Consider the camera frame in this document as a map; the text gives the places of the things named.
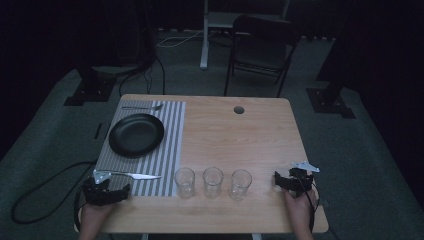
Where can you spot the white metal desk frame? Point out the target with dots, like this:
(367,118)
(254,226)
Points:
(213,20)

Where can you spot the black round plate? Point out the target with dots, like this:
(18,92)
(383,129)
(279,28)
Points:
(136,135)

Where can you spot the silver table knife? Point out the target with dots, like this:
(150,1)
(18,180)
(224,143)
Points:
(140,175)

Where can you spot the black stand base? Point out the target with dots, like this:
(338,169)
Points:
(90,91)
(330,103)

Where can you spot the small dark floor strip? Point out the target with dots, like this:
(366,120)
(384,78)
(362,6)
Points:
(98,131)

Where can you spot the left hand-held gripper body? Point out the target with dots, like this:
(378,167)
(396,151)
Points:
(96,195)

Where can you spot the black folding chair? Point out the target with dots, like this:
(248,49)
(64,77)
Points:
(261,50)

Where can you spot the clear drinking glass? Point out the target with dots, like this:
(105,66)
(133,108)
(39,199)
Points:
(212,181)
(184,183)
(240,184)

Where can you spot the grey striped placemat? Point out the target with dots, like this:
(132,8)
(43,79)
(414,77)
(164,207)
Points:
(166,146)

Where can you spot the person's right hand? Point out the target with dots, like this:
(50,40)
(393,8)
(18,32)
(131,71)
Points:
(298,210)

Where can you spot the silver fork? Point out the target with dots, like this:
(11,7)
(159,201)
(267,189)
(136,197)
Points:
(143,107)

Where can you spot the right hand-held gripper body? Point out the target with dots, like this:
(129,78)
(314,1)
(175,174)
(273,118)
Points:
(301,181)

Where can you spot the person's left hand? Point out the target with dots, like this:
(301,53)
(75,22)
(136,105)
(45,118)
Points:
(95,213)

